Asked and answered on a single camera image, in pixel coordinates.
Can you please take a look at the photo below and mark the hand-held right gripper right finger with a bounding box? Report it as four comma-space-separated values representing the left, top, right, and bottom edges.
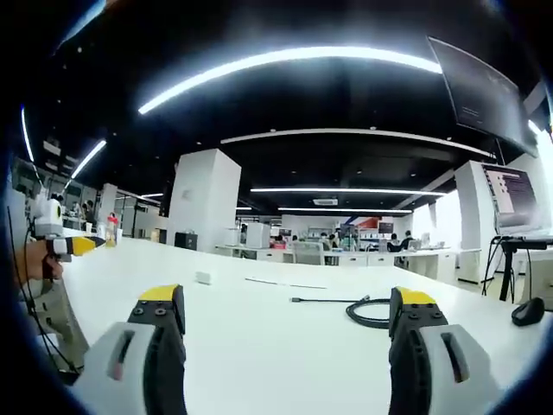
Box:
387, 285, 506, 415

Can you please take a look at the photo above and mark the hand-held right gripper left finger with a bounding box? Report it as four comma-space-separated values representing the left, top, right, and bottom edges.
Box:
76, 284, 188, 415

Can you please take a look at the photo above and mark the black Type-C cable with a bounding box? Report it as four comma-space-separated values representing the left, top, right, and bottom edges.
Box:
289, 295, 395, 328

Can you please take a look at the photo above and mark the white desk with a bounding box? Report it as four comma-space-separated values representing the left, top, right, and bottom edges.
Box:
60, 235, 546, 415

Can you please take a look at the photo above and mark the person's left hand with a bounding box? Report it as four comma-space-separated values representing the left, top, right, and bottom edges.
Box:
20, 239, 65, 286

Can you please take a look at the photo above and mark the yellow drink bottle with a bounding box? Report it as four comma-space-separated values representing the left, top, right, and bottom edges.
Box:
105, 212, 119, 248

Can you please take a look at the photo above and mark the black box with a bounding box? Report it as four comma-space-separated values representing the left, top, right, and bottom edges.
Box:
174, 232, 199, 251

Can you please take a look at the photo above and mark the black computer mouse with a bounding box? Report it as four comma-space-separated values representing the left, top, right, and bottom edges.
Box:
511, 297, 546, 327

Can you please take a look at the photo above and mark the black laptop stand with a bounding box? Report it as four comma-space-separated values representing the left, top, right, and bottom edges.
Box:
482, 235, 553, 303

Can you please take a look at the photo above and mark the row of white office desks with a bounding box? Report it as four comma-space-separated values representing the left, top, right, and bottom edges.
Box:
214, 244, 458, 286

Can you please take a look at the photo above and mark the white office chair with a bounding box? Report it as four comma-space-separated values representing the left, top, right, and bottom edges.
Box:
291, 240, 326, 265

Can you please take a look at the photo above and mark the open laptop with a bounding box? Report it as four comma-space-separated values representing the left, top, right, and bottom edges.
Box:
480, 163, 553, 241

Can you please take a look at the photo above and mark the thin white strip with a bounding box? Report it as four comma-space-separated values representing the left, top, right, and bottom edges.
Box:
244, 277, 328, 291

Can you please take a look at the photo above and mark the hanging dark monitor screen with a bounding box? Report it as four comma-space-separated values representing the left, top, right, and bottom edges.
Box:
427, 35, 539, 158

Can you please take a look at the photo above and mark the black thin cable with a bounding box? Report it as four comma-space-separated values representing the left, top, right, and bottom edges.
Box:
5, 205, 83, 375

